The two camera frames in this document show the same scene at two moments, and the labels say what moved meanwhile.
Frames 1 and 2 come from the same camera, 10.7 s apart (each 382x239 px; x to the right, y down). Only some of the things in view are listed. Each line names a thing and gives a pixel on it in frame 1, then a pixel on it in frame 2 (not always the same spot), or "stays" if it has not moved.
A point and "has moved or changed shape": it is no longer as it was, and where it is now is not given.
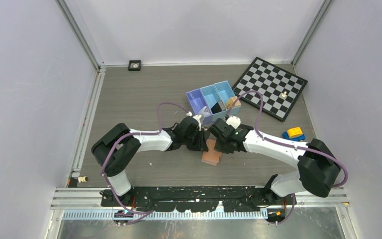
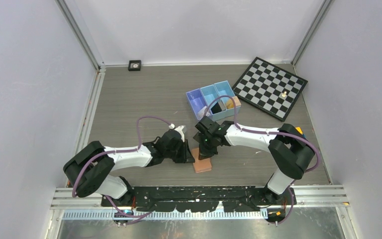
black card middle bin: [216, 108] stays
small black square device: [134, 65] stays
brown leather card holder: [211, 157] has moved or changed shape
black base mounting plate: [197, 198] stays
